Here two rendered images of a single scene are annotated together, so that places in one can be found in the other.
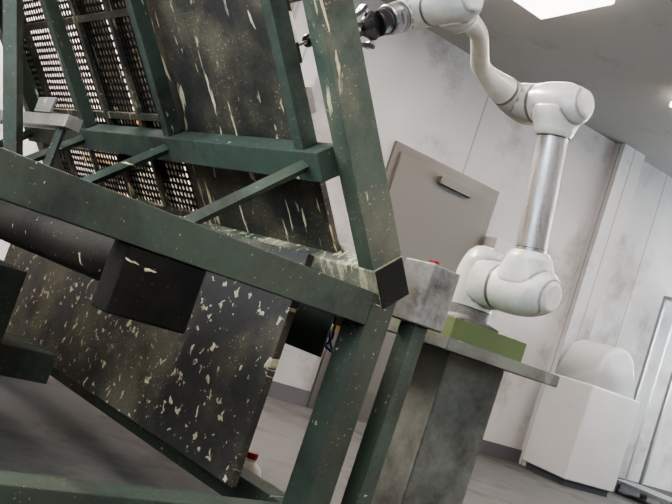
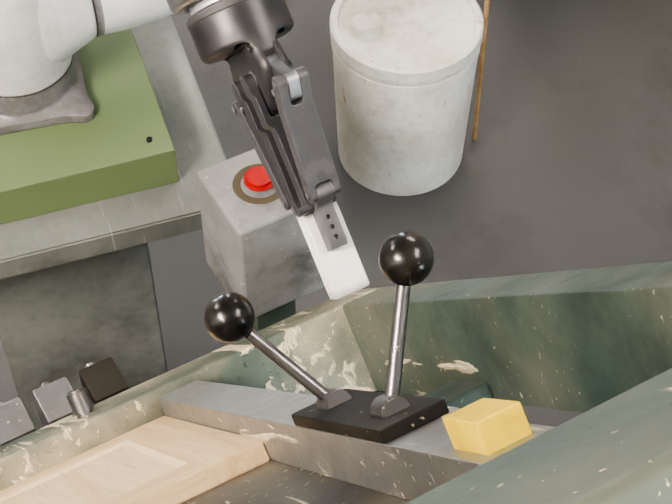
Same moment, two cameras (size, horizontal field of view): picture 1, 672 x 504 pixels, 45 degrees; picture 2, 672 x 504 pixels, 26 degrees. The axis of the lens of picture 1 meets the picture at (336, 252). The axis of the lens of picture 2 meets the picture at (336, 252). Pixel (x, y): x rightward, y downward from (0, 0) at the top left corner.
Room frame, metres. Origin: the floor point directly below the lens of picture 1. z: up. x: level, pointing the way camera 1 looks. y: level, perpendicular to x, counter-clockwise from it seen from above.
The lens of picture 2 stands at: (2.01, 0.88, 2.27)
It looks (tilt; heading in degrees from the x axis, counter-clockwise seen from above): 51 degrees down; 282
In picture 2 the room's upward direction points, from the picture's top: straight up
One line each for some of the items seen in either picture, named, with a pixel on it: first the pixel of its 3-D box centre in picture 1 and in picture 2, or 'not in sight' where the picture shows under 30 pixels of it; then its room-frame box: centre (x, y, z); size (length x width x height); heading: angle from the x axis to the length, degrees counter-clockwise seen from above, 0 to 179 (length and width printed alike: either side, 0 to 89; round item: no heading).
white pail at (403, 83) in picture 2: not in sight; (408, 68); (2.31, -1.25, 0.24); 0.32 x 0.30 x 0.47; 30
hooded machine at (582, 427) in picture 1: (586, 413); not in sight; (7.12, -2.54, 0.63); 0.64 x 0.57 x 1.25; 120
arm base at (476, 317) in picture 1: (463, 315); (6, 76); (2.77, -0.48, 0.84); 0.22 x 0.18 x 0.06; 26
